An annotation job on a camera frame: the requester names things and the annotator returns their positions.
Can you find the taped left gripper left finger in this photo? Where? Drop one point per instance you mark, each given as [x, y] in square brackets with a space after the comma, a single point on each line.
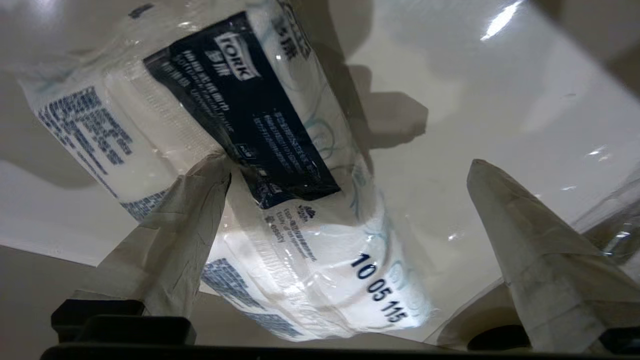
[165, 250]

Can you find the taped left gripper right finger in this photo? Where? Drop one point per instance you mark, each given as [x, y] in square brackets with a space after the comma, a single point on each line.
[550, 280]

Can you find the white plastic-wrapped slipper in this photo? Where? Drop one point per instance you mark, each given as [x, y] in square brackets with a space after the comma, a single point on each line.
[615, 225]

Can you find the white cabinet drawer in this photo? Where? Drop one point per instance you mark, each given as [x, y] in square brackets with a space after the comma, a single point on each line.
[475, 110]

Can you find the white blue tissue pack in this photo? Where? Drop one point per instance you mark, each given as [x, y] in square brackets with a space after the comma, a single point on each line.
[280, 125]

